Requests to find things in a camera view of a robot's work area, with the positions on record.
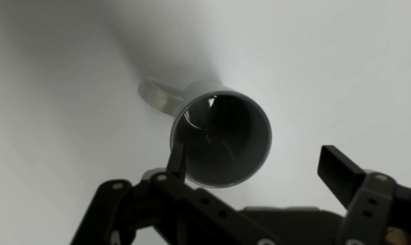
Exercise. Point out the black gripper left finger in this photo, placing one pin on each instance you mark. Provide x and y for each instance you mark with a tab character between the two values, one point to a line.
169	213

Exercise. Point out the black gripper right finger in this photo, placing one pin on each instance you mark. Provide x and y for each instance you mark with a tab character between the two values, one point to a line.
377	204

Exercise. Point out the white mug with dark interior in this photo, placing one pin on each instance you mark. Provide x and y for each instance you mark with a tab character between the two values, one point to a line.
233	136

